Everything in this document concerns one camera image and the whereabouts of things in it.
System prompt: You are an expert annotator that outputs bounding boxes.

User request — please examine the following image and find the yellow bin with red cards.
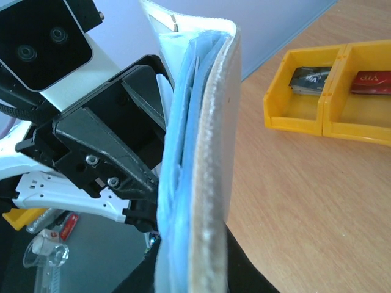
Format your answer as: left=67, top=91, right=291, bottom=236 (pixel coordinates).
left=323, top=40, right=390, bottom=146

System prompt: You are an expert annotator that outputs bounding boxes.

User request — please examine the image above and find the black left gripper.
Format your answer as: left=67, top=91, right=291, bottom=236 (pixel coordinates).
left=15, top=55, right=166, bottom=203

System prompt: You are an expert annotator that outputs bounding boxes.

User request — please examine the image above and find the yellow bin with black cards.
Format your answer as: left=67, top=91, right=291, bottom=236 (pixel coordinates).
left=263, top=44, right=346, bottom=136

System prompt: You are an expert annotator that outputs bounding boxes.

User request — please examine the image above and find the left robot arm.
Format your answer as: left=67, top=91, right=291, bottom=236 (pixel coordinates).
left=1, top=55, right=167, bottom=232

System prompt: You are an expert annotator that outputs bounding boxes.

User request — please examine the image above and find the beige card holder wallet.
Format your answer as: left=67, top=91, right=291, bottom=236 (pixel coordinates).
left=140, top=1, right=241, bottom=292

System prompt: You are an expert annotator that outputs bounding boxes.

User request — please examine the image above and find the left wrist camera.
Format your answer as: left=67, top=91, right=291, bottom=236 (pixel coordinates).
left=1, top=1, right=120, bottom=110

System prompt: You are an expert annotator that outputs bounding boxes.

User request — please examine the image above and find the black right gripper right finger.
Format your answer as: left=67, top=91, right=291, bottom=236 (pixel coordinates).
left=226, top=226, right=280, bottom=293

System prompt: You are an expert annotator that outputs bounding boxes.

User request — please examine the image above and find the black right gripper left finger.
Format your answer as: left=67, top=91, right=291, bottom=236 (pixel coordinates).
left=113, top=244, right=160, bottom=293

